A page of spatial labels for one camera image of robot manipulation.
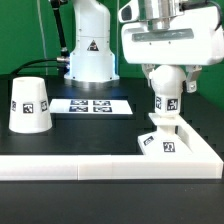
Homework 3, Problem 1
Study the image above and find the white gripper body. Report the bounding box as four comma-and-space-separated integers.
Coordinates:
121, 6, 224, 65

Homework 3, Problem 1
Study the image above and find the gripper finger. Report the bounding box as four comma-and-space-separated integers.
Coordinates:
186, 65, 202, 93
141, 64, 155, 86

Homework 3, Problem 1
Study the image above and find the white lamp bulb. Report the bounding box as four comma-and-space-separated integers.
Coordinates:
150, 65, 186, 117

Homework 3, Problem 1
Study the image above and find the white lamp base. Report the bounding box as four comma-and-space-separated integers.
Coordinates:
138, 113, 191, 156

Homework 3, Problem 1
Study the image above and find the white lamp shade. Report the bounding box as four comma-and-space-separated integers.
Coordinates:
9, 77, 52, 134

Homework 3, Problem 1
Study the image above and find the white marker tag plate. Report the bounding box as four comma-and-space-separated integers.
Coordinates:
50, 99, 132, 115

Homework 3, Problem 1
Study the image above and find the white L-shaped corner fence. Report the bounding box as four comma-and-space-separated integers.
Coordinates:
0, 124, 223, 181

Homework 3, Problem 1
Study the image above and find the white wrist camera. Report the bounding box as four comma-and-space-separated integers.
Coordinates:
118, 0, 150, 23

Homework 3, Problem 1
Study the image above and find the black cable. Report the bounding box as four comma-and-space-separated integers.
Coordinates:
10, 57, 70, 75

